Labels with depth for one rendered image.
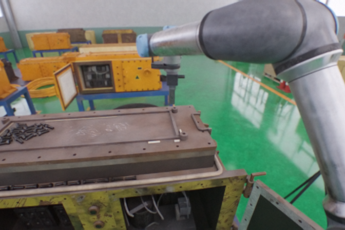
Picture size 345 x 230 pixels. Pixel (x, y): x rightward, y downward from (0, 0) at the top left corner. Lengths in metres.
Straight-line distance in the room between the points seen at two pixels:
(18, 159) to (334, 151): 1.06
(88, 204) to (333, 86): 0.95
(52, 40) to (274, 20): 9.79
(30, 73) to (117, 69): 4.56
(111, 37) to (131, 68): 5.94
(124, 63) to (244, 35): 3.10
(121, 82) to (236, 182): 2.87
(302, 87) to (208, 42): 0.19
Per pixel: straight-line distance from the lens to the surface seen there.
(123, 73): 3.41
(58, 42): 9.86
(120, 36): 9.21
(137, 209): 1.17
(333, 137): 0.41
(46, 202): 1.02
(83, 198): 0.96
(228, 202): 1.10
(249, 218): 1.15
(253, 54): 0.34
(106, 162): 0.88
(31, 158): 0.99
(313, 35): 0.40
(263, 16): 0.33
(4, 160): 1.08
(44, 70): 7.36
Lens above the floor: 1.90
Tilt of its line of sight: 29 degrees down
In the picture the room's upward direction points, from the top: straight up
